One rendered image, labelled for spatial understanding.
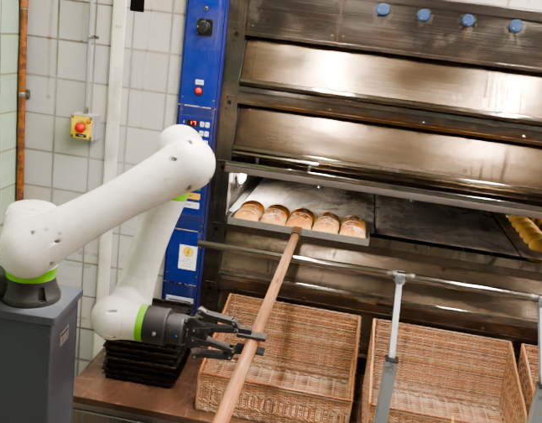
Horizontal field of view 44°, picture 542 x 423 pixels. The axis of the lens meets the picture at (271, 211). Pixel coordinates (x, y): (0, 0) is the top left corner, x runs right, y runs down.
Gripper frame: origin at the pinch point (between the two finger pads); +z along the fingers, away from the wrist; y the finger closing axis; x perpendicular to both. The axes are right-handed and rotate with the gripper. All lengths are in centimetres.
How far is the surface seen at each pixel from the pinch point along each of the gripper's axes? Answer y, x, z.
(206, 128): -32, -111, -40
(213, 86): -49, -111, -39
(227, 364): 61, -100, -19
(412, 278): 3, -76, 44
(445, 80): -63, -114, 47
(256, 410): 57, -64, -2
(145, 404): 62, -62, -41
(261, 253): 3, -76, -9
